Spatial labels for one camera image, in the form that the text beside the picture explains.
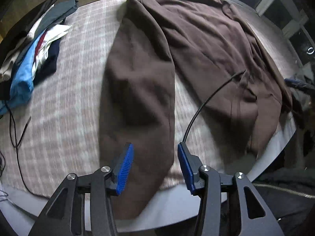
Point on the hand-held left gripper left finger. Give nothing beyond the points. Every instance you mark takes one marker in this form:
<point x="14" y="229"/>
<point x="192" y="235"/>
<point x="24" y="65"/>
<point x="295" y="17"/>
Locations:
<point x="125" y="167"/>

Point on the white mattress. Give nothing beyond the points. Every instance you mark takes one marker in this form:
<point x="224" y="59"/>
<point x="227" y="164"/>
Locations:
<point x="172" y="209"/>

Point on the pile of folded clothes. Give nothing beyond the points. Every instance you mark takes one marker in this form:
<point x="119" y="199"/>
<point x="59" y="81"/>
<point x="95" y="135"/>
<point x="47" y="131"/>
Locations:
<point x="24" y="78"/>

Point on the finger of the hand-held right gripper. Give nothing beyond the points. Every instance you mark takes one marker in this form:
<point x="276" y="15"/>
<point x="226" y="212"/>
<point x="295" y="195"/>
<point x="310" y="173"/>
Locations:
<point x="300" y="84"/>

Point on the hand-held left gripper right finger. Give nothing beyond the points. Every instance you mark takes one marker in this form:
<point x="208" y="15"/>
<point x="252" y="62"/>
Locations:
<point x="184" y="162"/>

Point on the white window frame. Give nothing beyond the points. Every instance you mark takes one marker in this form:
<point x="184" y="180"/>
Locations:
<point x="267" y="1"/>

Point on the plaid blanket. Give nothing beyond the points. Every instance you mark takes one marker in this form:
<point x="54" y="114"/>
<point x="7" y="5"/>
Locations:
<point x="69" y="103"/>

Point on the brown fleece garment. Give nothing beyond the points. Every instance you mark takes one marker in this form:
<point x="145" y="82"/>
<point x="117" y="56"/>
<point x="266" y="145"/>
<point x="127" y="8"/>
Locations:
<point x="196" y="41"/>

